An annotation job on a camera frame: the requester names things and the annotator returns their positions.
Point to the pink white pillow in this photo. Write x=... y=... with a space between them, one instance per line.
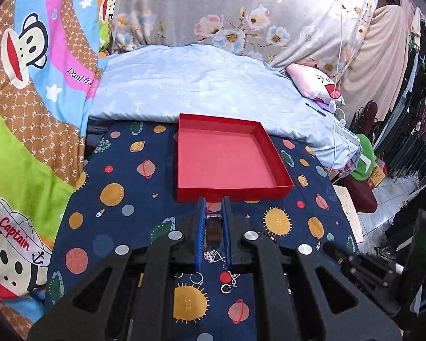
x=314 y=84

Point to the dark red chair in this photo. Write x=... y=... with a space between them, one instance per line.
x=361 y=192

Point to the silver filigree heart earring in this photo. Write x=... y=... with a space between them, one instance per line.
x=233 y=278

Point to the green cushion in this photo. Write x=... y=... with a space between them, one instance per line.
x=366 y=161

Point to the red jewelry tray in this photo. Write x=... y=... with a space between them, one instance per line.
x=227 y=157

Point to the cartoon monkey blanket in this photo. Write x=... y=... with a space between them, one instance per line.
x=52 y=56

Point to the silver watch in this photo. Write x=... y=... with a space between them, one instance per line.
x=213 y=231

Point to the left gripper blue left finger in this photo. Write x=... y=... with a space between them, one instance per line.
x=199 y=241

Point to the grey floral fabric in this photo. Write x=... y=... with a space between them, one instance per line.
x=325 y=34

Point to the silver infinity earring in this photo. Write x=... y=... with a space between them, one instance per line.
x=213 y=256

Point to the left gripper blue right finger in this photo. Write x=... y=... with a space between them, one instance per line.
x=225 y=230

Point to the beige curtain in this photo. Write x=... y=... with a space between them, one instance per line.
x=376 y=73

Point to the light blue quilt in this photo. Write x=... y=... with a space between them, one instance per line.
x=158 y=83

